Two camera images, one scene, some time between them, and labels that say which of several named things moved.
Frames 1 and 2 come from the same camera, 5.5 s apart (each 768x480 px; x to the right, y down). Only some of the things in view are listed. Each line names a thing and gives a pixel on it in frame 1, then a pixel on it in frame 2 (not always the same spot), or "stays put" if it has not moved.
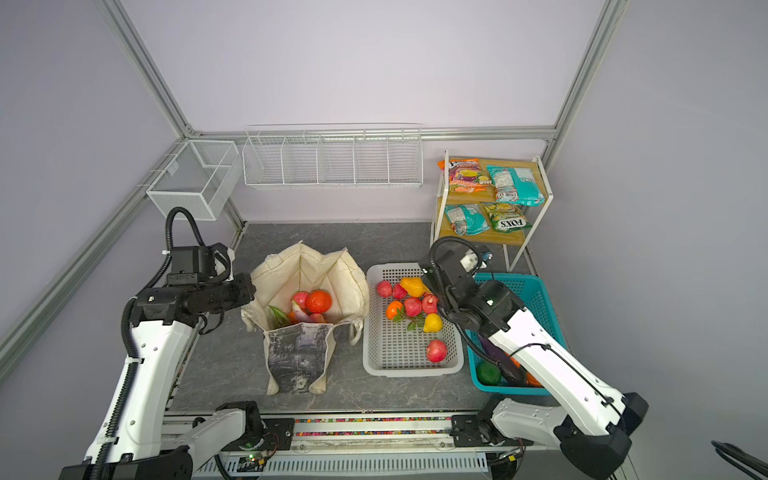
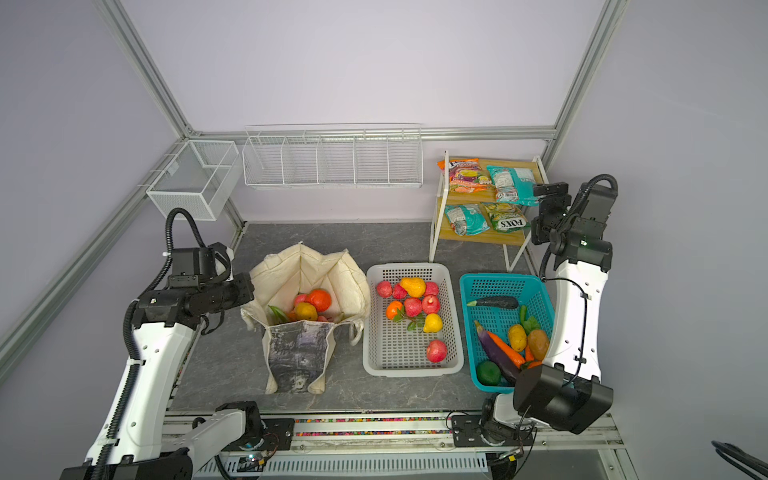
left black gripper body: [229, 294] stays put
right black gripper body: [450, 311] → [553, 224]
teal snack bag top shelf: [515, 185] stays put
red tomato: [319, 301] stays put
